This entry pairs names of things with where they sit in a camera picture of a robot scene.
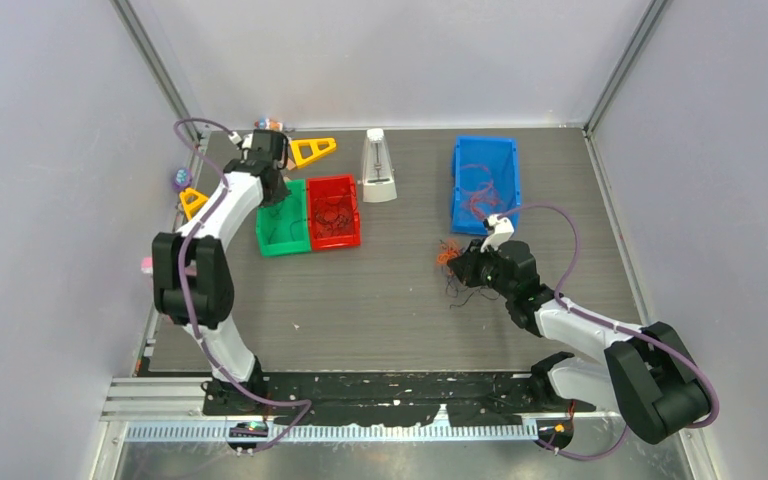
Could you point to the aluminium rail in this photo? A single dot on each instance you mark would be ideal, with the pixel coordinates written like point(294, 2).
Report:
point(172, 410)

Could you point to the white metronome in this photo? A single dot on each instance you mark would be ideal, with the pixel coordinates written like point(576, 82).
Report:
point(378, 182)

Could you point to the red plastic bin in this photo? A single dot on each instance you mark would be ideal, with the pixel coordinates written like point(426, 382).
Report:
point(333, 215)

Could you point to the small figurine toy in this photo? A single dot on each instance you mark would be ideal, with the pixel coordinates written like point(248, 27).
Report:
point(269, 124)

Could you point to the yellow triangle toy rear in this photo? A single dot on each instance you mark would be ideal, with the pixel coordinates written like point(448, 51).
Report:
point(305, 152)

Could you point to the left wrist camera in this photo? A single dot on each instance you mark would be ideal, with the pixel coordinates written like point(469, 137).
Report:
point(240, 141)

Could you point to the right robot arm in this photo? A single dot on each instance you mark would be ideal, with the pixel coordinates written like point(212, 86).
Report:
point(644, 373)

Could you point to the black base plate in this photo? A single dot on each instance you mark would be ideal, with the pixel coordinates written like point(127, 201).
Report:
point(390, 399)

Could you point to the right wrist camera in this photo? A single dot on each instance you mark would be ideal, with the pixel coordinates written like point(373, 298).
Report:
point(499, 229)

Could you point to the blue plastic bin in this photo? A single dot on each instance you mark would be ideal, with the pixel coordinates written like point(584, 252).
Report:
point(486, 178)

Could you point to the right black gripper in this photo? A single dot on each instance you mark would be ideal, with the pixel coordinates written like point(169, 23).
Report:
point(465, 266)

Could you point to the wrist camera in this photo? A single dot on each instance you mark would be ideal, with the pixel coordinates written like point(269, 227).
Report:
point(499, 229)
point(240, 141)

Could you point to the pink metronome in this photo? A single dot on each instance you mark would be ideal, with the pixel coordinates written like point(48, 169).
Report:
point(147, 266)

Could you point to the purple round toy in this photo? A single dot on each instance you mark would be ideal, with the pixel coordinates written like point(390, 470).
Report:
point(182, 179)

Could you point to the yellow triangle toy left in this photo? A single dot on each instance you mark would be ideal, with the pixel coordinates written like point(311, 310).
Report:
point(191, 202)

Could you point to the green plastic bin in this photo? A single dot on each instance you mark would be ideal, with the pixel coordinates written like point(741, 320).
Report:
point(282, 229)

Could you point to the yellow triangle toy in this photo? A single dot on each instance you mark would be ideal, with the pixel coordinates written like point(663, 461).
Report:
point(191, 202)
point(305, 152)

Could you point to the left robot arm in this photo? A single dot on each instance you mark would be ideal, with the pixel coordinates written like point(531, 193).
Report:
point(192, 282)

